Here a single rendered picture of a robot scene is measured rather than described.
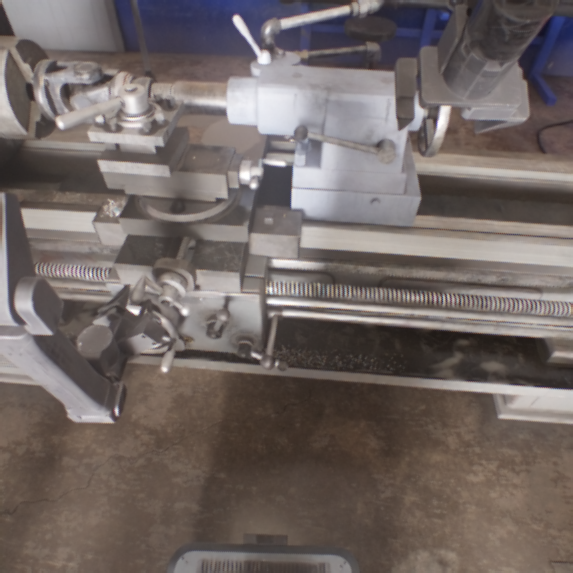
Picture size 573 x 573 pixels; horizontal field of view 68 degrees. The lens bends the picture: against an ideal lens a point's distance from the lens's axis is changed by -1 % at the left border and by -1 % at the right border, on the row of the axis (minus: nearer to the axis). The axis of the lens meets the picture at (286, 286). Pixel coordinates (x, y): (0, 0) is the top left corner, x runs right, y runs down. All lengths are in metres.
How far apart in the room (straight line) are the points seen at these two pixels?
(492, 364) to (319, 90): 1.01
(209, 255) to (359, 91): 0.52
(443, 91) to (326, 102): 0.63
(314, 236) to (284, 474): 0.91
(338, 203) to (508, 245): 0.46
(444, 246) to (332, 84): 0.50
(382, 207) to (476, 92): 0.72
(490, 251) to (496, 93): 0.77
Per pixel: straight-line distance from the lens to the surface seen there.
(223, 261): 1.04
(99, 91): 1.25
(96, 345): 0.78
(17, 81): 1.35
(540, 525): 1.88
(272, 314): 1.26
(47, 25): 4.92
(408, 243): 1.18
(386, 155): 1.10
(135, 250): 1.12
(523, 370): 1.61
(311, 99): 1.11
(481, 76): 0.48
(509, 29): 0.44
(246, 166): 1.06
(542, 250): 1.31
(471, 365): 1.54
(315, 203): 1.17
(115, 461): 1.81
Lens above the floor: 1.63
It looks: 50 degrees down
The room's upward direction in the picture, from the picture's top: 1 degrees clockwise
